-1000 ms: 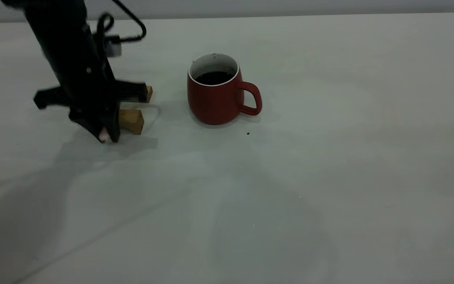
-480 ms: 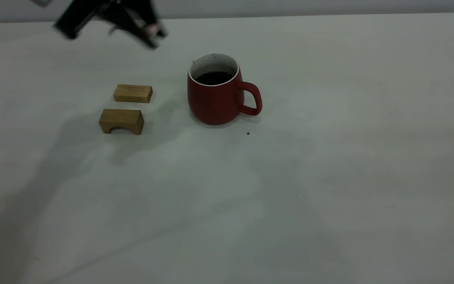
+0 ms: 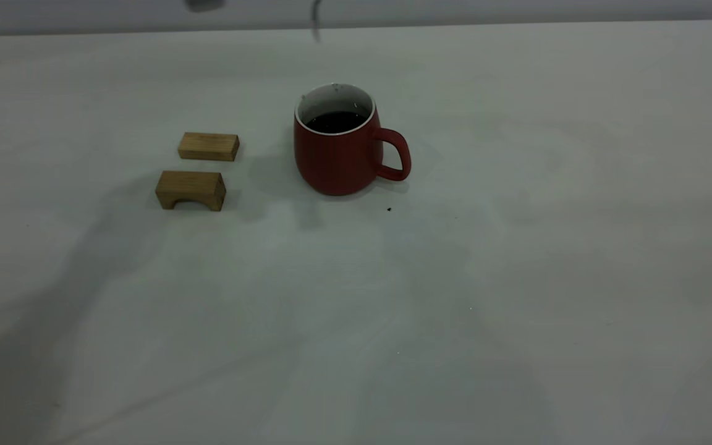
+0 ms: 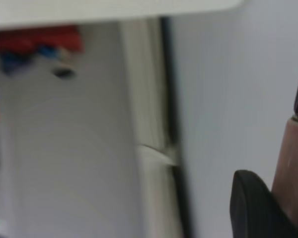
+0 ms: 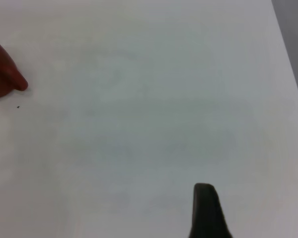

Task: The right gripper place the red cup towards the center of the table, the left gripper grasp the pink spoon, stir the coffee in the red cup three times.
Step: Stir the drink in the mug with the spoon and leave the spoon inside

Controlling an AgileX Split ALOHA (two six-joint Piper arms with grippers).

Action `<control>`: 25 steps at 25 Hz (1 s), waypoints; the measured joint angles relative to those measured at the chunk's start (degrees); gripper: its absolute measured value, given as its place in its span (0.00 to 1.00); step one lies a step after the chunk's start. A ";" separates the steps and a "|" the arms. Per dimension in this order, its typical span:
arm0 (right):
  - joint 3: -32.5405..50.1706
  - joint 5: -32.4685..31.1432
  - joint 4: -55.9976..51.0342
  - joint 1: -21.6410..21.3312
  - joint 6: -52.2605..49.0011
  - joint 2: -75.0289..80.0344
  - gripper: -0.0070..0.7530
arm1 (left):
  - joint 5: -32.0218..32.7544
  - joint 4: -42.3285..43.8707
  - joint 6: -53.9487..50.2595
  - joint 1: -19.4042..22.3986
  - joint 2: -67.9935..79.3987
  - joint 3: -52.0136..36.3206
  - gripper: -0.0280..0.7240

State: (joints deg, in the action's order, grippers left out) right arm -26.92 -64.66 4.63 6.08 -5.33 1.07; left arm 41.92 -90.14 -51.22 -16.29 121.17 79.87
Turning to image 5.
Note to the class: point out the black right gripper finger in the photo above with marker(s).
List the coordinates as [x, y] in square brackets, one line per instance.
[206, 215]

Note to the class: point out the red ceramic mug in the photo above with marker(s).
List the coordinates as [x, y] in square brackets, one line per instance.
[2, 74]

